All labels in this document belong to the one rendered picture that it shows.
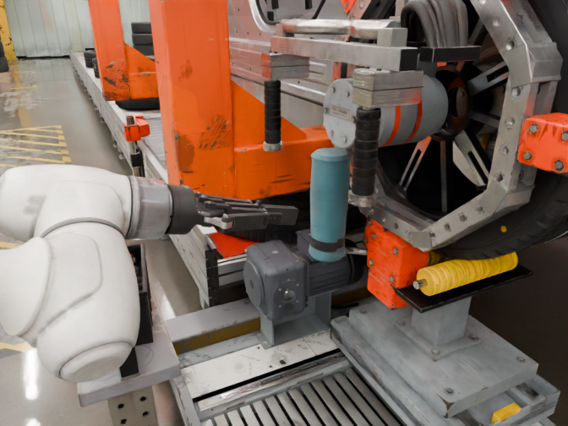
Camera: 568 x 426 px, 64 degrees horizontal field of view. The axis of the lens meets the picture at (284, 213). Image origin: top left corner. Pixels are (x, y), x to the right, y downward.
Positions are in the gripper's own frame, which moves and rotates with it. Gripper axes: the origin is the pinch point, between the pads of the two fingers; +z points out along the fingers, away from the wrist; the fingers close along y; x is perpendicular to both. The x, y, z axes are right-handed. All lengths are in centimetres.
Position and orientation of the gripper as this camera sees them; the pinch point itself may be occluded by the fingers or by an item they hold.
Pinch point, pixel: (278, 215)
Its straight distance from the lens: 78.4
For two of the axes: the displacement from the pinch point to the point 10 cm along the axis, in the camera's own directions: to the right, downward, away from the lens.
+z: 8.3, 0.4, 5.5
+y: -5.1, -3.5, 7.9
